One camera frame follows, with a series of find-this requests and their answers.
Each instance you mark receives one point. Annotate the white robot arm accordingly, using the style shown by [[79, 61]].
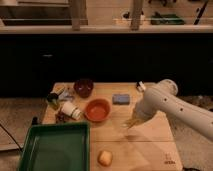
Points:
[[162, 96]]

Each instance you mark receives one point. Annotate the white paper cup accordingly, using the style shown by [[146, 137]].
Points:
[[71, 110]]

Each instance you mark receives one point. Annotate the grey foil packet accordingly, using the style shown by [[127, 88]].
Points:
[[66, 95]]

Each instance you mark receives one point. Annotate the yellow banana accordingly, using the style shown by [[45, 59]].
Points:
[[132, 122]]

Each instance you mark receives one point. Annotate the red orange bowl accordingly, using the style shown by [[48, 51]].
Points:
[[97, 110]]

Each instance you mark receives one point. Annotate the dark maroon bowl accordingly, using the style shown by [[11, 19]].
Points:
[[83, 87]]

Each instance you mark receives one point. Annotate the green object on shelf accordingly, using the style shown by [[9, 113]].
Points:
[[166, 19]]

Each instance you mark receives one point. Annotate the brown small object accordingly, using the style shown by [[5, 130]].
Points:
[[62, 118]]

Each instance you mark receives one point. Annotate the green plastic tray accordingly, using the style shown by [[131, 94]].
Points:
[[56, 147]]

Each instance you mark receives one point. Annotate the blue sponge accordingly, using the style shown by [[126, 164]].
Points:
[[121, 99]]

